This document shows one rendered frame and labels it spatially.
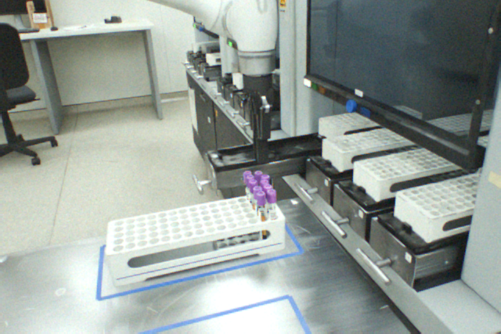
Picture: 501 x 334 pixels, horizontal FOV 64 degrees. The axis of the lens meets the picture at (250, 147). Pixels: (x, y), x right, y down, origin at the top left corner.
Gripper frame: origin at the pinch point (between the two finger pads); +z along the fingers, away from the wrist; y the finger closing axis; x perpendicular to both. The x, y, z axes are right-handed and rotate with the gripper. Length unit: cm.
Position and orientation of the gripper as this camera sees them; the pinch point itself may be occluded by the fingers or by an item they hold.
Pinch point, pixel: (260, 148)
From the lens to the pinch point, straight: 107.3
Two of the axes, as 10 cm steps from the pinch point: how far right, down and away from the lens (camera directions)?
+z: 0.5, 9.2, 3.9
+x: -9.5, 1.6, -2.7
